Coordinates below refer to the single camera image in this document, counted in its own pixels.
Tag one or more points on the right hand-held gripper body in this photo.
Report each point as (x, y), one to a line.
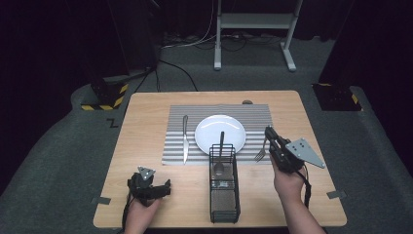
(292, 156)

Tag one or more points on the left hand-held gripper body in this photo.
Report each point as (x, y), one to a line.
(142, 187)

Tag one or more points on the silver fork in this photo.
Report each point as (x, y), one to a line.
(260, 154)

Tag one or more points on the silver table knife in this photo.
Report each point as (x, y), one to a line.
(185, 139)

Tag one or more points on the person's left hand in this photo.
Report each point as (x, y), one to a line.
(142, 209)

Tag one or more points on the person's right hand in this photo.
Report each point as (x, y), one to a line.
(289, 185)

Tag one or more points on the grey white striped placemat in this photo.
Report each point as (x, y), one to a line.
(253, 117)

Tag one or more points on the small dark round object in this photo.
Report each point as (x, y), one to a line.
(247, 102)

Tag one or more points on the grey tape piece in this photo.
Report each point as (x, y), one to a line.
(101, 200)
(336, 194)

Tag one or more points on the white round plate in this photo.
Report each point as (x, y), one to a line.
(211, 130)

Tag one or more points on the black yellow striped base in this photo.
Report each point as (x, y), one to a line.
(110, 97)
(337, 97)

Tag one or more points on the white metal stand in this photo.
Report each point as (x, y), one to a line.
(253, 21)

